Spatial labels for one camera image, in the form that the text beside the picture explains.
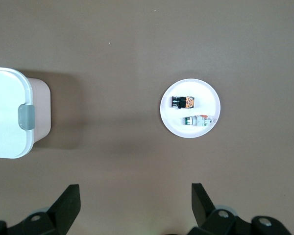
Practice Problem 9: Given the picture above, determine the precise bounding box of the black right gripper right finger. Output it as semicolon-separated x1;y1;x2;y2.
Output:
188;182;293;235

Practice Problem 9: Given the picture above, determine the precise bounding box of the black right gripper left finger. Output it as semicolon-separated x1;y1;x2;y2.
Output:
0;184;81;235

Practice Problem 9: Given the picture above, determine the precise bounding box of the orange black push-button switch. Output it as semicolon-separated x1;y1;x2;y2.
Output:
171;94;196;110

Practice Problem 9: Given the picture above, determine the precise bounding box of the white lidded storage box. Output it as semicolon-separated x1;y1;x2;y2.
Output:
0;66;51;160

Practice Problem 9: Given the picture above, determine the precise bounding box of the pink round plate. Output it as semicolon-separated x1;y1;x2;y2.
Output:
160;78;221;139

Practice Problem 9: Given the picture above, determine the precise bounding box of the green white push-button switch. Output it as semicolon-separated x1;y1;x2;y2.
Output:
181;114;217;128

